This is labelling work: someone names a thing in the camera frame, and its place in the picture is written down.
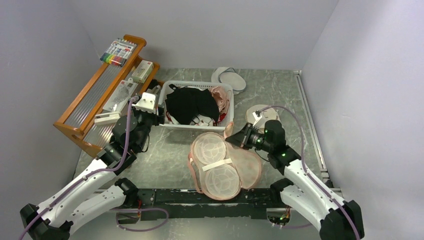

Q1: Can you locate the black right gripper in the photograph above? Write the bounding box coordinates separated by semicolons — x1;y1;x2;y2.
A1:
225;122;273;153

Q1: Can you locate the black bra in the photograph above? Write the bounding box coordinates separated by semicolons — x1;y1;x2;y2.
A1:
165;84;220;125

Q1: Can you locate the floral peach mesh laundry bag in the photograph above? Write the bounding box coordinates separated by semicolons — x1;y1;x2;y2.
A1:
187;122;262;201

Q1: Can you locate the white plastic laundry basket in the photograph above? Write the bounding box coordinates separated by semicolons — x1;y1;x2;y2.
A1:
158;80;235;133

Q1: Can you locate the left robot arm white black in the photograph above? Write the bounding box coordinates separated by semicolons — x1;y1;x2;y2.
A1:
19;106;164;240

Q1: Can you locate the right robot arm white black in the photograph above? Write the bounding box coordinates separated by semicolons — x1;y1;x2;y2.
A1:
224;120;365;240

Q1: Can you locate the white cream bra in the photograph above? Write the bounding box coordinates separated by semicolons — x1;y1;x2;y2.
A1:
191;115;217;127

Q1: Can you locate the pink satin bra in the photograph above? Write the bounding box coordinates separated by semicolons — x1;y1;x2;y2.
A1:
208;86;230;114

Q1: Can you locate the white bag blue trim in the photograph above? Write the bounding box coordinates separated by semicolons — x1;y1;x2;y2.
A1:
211;67;247;95

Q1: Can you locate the black stapler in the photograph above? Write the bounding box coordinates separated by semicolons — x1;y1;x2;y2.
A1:
145;79;162;95

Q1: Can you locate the clear plastic packet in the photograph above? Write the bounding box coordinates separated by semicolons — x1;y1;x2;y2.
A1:
102;77;138;112

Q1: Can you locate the white green small box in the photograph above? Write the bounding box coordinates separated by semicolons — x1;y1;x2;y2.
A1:
131;60;154;84

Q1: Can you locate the white clip tool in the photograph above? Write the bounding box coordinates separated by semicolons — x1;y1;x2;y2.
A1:
94;111;121;126

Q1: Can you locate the wooden tiered shelf rack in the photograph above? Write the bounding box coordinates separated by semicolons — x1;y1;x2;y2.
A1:
54;34;147;158

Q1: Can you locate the coloured marker pen pack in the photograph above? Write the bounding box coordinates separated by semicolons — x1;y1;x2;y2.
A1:
99;38;137;67

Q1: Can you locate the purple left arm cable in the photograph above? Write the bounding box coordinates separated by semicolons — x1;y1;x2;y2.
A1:
18;95;140;240

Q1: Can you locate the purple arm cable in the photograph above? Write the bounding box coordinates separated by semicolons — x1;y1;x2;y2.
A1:
256;105;361;240
18;95;140;240

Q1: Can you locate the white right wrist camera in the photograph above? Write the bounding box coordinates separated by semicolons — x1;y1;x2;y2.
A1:
252;110;265;122

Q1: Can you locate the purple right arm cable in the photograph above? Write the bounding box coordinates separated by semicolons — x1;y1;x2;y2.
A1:
256;105;361;240

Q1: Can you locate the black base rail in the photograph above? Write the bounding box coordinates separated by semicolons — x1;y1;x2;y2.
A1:
117;188;288;221

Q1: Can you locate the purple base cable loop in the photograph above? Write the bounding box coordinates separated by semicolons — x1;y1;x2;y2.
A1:
112;207;170;233

